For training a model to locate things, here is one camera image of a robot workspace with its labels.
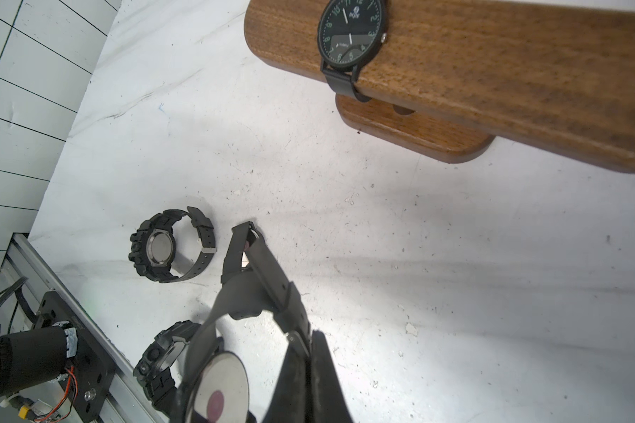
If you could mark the brown wooden watch stand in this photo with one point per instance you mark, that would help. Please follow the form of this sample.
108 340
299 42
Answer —
453 75

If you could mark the black rugged digital watch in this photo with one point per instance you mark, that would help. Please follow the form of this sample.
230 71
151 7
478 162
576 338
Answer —
180 370

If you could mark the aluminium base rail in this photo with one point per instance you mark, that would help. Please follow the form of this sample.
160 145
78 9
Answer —
126 401

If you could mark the chunky black sport watch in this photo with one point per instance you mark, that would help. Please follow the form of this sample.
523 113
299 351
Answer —
154 248

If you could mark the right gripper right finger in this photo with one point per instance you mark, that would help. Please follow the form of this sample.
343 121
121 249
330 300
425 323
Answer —
327 403

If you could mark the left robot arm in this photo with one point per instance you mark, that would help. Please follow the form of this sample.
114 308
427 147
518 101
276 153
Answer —
29 358

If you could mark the black slim strap watch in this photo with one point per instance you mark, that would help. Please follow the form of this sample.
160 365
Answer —
256 307

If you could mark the black round analog watch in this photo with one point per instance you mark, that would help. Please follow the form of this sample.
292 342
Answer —
350 34

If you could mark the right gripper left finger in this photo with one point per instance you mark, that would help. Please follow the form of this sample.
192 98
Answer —
292 397

